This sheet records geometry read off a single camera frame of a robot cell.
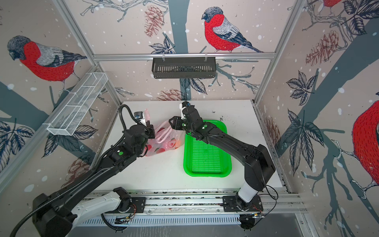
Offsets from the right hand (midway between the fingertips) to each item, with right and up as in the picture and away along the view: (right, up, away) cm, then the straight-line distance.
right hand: (172, 119), depth 79 cm
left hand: (-10, 0, -4) cm, 11 cm away
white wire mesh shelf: (-51, 0, -8) cm, 52 cm away
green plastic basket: (+17, -26, +11) cm, 33 cm away
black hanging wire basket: (+4, +37, +27) cm, 46 cm away
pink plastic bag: (-2, -9, -6) cm, 11 cm away
